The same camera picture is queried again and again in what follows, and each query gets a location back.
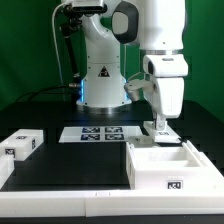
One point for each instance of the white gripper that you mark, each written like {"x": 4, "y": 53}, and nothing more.
{"x": 166, "y": 100}

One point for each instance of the white door panel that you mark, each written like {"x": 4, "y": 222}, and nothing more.
{"x": 167, "y": 135}
{"x": 141, "y": 141}

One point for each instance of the white cabinet body box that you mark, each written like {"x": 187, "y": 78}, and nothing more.
{"x": 171, "y": 168}

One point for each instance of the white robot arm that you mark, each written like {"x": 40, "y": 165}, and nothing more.
{"x": 156, "y": 27}

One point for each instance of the white cabinet top block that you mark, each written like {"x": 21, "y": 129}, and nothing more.
{"x": 22, "y": 143}

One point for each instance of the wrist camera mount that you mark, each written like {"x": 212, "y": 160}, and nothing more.
{"x": 133, "y": 87}

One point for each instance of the white obstacle fence frame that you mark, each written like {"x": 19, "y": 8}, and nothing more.
{"x": 105, "y": 203}

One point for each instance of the white marker base plate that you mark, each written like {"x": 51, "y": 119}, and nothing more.
{"x": 99, "y": 133}

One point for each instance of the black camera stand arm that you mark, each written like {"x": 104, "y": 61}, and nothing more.
{"x": 70, "y": 46}

